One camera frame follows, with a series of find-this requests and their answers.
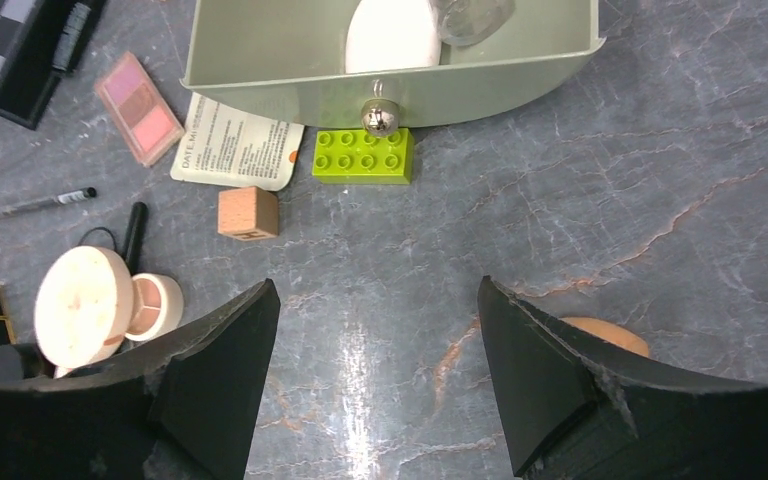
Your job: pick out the black white chessboard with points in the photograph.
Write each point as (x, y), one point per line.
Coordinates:
(41, 42)

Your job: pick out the black makeup brush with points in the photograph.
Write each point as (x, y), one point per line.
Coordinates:
(134, 236)

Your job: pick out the green lego brick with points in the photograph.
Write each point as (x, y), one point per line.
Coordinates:
(356, 157)

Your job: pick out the small wooden cube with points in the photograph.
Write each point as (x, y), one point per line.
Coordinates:
(248, 214)

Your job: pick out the black eyeliner pencil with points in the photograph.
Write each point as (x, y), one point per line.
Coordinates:
(56, 200)

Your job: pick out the orange makeup sponge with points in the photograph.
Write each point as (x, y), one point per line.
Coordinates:
(611, 333)

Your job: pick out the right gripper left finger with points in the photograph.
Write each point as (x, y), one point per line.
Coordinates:
(196, 389)

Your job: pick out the round pink powder compact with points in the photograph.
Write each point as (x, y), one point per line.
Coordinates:
(88, 303)

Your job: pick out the pink blush palette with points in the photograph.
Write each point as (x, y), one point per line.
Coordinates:
(144, 119)

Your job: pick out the round drawer organizer box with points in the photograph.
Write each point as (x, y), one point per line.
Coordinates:
(314, 63)

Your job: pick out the clear plastic bottle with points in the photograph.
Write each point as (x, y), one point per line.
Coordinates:
(462, 23)

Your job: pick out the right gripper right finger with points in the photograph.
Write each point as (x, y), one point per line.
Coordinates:
(574, 406)

